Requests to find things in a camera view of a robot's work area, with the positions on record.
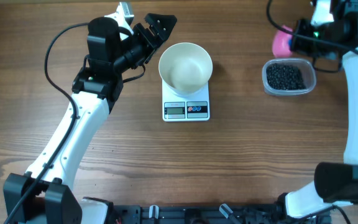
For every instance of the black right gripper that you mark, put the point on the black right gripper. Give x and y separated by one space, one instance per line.
297 44

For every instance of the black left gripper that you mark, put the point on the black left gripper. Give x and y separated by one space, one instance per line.
156 34

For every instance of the pink measuring scoop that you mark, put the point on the pink measuring scoop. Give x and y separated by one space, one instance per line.
281 45

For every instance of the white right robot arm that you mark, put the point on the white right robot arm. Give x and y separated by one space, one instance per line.
331 33

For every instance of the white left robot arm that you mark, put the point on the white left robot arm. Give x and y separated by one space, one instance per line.
43 194

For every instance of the white bowl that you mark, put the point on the white bowl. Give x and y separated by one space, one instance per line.
185 67

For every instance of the white digital kitchen scale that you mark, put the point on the white digital kitchen scale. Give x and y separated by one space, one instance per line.
185 108

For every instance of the clear plastic container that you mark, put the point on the clear plastic container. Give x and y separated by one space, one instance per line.
306 69

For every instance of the black beans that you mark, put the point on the black beans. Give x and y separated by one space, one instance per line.
284 77

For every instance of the black mounting rail base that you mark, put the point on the black mounting rail base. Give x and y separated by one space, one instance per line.
249 214

